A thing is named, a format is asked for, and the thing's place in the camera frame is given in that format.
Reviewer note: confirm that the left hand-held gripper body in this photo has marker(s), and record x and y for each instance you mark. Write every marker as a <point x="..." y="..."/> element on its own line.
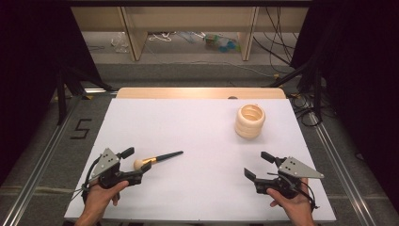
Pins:
<point x="108" y="169"/>

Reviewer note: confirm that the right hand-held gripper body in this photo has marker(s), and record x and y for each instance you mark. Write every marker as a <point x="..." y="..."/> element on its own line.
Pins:
<point x="290" y="177"/>

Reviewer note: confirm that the black gold makeup brush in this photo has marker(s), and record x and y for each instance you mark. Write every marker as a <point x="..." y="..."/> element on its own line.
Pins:
<point x="156" y="158"/>

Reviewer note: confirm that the cream ringed brush holder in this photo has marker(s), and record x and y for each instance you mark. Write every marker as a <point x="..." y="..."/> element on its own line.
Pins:
<point x="250" y="124"/>

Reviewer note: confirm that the person's right hand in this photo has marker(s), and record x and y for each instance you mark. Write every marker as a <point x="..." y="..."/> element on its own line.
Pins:
<point x="293" y="204"/>

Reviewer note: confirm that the person's left hand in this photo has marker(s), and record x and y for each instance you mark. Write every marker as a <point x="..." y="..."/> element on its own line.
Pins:
<point x="98" y="197"/>

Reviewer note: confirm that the white table cover sheet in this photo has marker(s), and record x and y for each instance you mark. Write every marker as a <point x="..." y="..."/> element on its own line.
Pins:
<point x="194" y="188"/>

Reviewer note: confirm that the black tripod stand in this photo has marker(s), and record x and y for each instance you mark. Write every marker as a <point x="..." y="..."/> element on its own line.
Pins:
<point x="62" y="97"/>
<point x="317" y="91"/>

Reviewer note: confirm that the light wooden table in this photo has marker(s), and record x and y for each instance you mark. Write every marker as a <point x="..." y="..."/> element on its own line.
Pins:
<point x="200" y="93"/>

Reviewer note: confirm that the clear plastic bag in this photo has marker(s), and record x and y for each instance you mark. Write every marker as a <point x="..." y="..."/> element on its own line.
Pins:
<point x="120" y="42"/>

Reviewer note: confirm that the blue plastic bag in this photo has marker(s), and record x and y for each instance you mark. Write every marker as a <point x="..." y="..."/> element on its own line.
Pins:
<point x="229" y="45"/>

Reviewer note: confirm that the black curtain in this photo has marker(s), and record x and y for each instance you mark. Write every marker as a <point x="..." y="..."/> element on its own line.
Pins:
<point x="360" y="78"/>
<point x="31" y="62"/>

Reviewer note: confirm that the green orange packet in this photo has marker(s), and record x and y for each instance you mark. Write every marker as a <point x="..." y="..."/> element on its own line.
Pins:
<point x="211" y="40"/>

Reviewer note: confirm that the beige wooden shelf unit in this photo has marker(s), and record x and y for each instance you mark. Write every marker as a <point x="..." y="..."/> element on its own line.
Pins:
<point x="194" y="19"/>

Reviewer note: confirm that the aluminium floor rail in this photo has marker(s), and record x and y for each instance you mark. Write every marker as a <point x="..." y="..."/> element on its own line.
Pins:
<point x="342" y="175"/>
<point x="37" y="175"/>

